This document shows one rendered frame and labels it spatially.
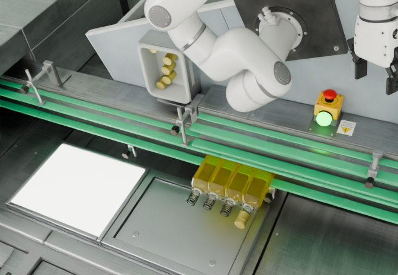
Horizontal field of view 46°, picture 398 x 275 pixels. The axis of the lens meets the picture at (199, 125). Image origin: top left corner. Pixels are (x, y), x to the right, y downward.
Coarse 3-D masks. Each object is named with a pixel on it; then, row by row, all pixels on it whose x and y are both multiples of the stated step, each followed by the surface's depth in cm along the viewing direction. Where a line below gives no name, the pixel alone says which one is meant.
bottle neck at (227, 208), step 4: (228, 200) 144; (232, 200) 144; (224, 204) 143; (228, 204) 142; (232, 204) 143; (224, 208) 142; (228, 208) 142; (220, 212) 142; (224, 212) 143; (228, 212) 141
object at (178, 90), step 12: (144, 48) 156; (156, 48) 150; (168, 48) 149; (144, 60) 158; (156, 60) 165; (180, 60) 160; (144, 72) 161; (156, 72) 167; (180, 72) 164; (168, 84) 169; (180, 84) 168; (156, 96) 167; (168, 96) 165; (180, 96) 164
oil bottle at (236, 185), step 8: (240, 168) 150; (248, 168) 150; (232, 176) 148; (240, 176) 148; (248, 176) 148; (232, 184) 146; (240, 184) 146; (224, 192) 145; (232, 192) 144; (240, 192) 144; (240, 200) 145
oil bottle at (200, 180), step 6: (210, 156) 156; (204, 162) 154; (210, 162) 154; (216, 162) 154; (198, 168) 153; (204, 168) 152; (210, 168) 152; (198, 174) 151; (204, 174) 150; (210, 174) 150; (192, 180) 150; (198, 180) 149; (204, 180) 149; (192, 186) 149; (198, 186) 148; (204, 186) 148; (204, 192) 149
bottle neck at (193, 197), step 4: (196, 188) 148; (192, 192) 148; (196, 192) 148; (200, 192) 148; (192, 196) 146; (196, 196) 147; (188, 200) 146; (192, 200) 146; (196, 200) 147; (192, 204) 147
